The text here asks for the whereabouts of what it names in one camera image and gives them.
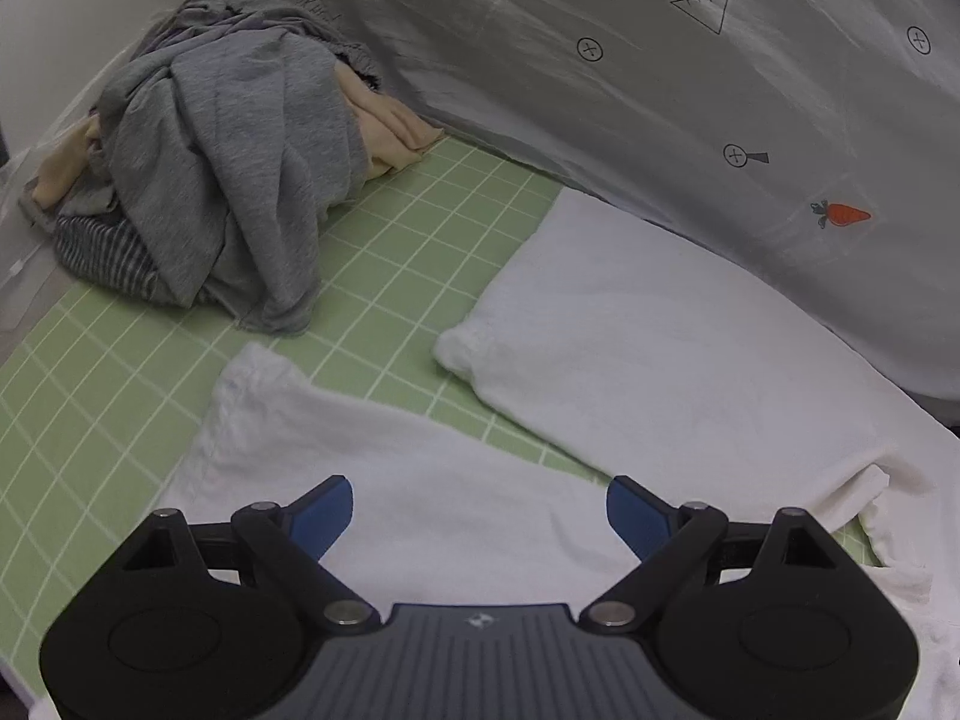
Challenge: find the white t-shirt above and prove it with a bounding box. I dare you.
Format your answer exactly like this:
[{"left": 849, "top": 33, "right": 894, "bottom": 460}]
[{"left": 161, "top": 190, "right": 958, "bottom": 718}]

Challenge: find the green grid-pattern mat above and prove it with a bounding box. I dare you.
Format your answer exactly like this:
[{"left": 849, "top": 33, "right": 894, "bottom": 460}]
[{"left": 0, "top": 131, "right": 879, "bottom": 699}]

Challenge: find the dark plaid shirt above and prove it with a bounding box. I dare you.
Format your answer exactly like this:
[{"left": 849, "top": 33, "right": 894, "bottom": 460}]
[{"left": 53, "top": 213, "right": 179, "bottom": 305}]

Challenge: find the clear plastic zip bag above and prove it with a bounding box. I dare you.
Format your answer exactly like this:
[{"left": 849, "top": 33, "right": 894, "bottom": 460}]
[{"left": 2, "top": 82, "right": 101, "bottom": 333}]

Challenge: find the grey jersey garment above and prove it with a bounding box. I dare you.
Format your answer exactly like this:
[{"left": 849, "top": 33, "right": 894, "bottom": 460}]
[{"left": 52, "top": 0, "right": 381, "bottom": 335}]

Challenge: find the beige garment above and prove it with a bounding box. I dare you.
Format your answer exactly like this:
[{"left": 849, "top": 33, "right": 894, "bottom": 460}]
[{"left": 26, "top": 62, "right": 443, "bottom": 211}]

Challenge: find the grey carrot-print storage bag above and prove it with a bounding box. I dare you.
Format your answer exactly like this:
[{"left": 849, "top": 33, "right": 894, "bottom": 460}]
[{"left": 290, "top": 0, "right": 958, "bottom": 421}]

